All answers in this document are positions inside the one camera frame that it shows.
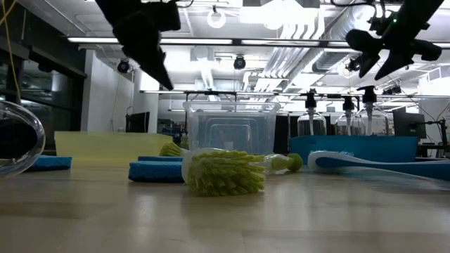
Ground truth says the clear plastic bin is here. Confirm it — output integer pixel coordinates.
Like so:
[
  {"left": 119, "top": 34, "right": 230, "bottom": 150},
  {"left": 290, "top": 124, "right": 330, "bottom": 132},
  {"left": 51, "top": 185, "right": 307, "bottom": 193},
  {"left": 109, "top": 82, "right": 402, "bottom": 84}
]
[{"left": 182, "top": 100, "right": 282, "bottom": 157}]

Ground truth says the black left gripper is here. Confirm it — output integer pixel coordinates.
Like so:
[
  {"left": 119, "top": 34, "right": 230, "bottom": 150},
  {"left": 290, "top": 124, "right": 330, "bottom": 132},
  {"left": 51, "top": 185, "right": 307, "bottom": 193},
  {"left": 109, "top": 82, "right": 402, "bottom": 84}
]
[{"left": 94, "top": 0, "right": 182, "bottom": 91}]

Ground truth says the blue cellulose sponge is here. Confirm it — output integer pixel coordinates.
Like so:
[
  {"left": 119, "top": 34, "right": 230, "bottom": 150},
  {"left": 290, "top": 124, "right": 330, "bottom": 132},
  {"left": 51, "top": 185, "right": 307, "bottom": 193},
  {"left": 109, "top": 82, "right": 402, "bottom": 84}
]
[
  {"left": 26, "top": 155, "right": 74, "bottom": 172},
  {"left": 136, "top": 155, "right": 184, "bottom": 163},
  {"left": 128, "top": 160, "right": 186, "bottom": 183}
]

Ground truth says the black computer monitor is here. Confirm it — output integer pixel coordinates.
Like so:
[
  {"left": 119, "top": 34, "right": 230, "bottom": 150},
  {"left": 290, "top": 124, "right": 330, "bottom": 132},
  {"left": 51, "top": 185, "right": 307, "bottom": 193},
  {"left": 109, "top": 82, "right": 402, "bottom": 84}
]
[
  {"left": 125, "top": 111, "right": 151, "bottom": 134},
  {"left": 392, "top": 107, "right": 428, "bottom": 140}
]

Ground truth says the round white ceiling lamp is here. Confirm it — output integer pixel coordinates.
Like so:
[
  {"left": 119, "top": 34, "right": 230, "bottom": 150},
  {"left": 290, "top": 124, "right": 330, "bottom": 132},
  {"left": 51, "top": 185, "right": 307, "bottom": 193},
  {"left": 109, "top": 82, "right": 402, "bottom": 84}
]
[{"left": 206, "top": 6, "right": 226, "bottom": 30}]

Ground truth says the blue plastic bin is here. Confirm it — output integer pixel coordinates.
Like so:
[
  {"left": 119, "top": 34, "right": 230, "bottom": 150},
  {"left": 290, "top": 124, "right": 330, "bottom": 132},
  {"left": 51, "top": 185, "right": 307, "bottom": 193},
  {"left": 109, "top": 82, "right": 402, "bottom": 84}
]
[{"left": 289, "top": 135, "right": 419, "bottom": 164}]

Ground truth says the yellow plastic bin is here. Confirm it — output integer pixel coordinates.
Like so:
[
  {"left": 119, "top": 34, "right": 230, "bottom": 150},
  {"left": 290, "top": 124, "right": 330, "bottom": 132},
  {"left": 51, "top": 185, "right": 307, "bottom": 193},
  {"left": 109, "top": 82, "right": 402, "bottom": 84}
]
[{"left": 53, "top": 131, "right": 174, "bottom": 161}]

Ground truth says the yellow-green toothbrush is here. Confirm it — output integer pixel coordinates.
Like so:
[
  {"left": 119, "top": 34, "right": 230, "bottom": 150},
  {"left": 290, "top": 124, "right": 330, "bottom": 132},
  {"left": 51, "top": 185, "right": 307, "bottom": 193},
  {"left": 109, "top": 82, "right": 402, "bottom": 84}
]
[{"left": 158, "top": 141, "right": 304, "bottom": 174}]

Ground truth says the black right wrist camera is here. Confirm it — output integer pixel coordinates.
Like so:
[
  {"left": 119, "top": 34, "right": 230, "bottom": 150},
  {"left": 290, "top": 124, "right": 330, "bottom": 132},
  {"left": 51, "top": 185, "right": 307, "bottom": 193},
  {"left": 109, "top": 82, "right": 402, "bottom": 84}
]
[{"left": 367, "top": 13, "right": 387, "bottom": 34}]

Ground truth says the blue bristle dish brush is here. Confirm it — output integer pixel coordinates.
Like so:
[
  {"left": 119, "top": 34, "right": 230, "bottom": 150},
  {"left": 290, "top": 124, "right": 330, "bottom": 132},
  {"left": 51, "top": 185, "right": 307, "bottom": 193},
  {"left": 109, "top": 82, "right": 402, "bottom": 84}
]
[{"left": 307, "top": 150, "right": 450, "bottom": 183}]

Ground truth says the yellow rope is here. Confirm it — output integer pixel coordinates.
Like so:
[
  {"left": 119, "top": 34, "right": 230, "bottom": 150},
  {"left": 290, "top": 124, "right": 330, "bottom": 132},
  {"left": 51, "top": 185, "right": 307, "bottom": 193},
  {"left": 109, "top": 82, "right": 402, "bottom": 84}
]
[{"left": 0, "top": 0, "right": 23, "bottom": 103}]

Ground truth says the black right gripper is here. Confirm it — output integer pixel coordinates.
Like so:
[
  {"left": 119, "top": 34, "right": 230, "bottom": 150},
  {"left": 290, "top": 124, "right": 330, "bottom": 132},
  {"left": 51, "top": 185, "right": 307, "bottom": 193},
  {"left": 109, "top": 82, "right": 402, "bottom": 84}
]
[{"left": 346, "top": 29, "right": 443, "bottom": 82}]

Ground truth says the black ceiling camera cluster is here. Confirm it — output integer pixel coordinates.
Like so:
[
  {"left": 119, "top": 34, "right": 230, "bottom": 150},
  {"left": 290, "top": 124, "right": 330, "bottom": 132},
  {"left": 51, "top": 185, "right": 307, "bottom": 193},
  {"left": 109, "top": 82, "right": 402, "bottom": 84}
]
[{"left": 345, "top": 56, "right": 363, "bottom": 73}]

